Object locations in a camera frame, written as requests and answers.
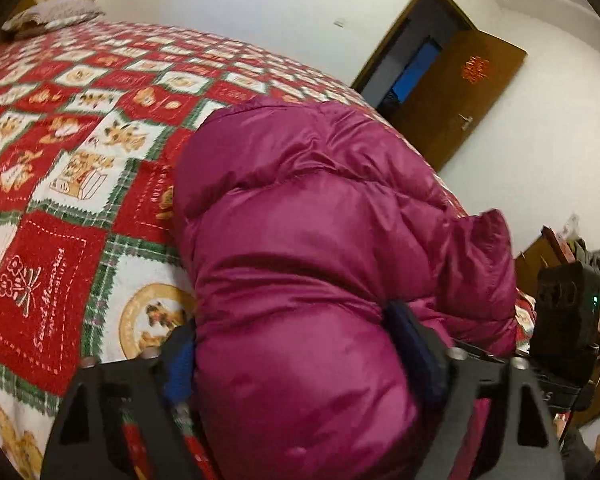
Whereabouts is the dark wooden door frame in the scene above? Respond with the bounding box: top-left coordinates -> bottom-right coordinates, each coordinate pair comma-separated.
352,0 -> 476,117

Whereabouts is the red door decoration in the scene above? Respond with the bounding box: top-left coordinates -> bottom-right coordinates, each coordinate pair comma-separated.
460,55 -> 491,84

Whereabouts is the cluttered items pile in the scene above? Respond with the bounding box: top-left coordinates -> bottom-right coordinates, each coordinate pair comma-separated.
515,214 -> 600,444

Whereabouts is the silver door handle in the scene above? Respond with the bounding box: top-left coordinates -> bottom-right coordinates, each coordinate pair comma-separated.
458,114 -> 474,131

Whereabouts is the magenta puffer down jacket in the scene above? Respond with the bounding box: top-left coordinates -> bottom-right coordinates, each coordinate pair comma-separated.
174,98 -> 517,479

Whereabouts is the striped grey pillow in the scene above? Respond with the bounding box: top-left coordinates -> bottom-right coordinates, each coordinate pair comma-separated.
2,0 -> 104,38

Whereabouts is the red christmas bear quilt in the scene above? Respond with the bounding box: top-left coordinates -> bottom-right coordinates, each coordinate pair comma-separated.
0,18 -> 537,480

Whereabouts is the brown wooden door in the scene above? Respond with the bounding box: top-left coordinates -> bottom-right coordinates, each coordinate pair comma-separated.
390,30 -> 527,171

